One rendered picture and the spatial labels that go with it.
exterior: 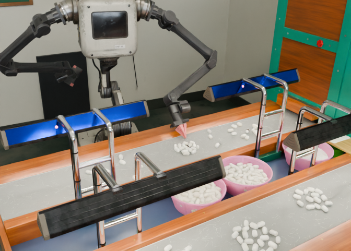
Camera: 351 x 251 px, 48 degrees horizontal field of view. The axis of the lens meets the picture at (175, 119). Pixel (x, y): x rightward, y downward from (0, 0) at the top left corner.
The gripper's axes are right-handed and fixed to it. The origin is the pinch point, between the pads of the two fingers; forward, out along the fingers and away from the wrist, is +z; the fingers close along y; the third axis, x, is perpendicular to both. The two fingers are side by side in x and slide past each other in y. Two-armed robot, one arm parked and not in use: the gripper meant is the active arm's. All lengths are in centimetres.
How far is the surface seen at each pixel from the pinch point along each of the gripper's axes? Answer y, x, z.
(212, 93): 3.0, -36.2, -6.9
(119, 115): -47, -36, -6
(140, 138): -23.1, 5.9, -7.1
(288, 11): 81, -38, -50
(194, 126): 11.7, 4.8, -6.5
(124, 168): -42.0, -4.6, 9.5
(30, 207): -89, -10, 17
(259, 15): 170, 63, -122
